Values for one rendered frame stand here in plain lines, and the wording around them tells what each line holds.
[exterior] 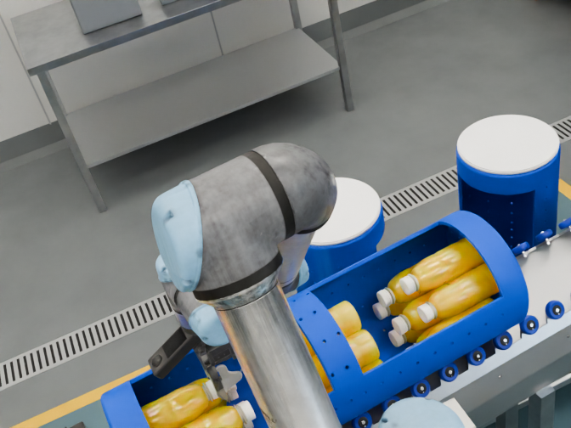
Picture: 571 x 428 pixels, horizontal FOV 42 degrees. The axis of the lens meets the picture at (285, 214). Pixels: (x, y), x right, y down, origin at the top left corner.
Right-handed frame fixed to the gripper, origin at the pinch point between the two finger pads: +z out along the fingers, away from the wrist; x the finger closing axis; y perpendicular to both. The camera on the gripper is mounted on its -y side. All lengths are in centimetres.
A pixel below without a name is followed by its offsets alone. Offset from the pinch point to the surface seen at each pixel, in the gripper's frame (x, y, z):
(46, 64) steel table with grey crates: 239, 7, 26
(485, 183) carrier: 32, 92, 16
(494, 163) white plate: 33, 96, 12
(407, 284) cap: -1.3, 45.4, -1.3
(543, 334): -13, 73, 23
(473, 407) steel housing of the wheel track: -15, 51, 31
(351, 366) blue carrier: -13.0, 24.5, -1.7
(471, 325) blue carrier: -15, 51, 3
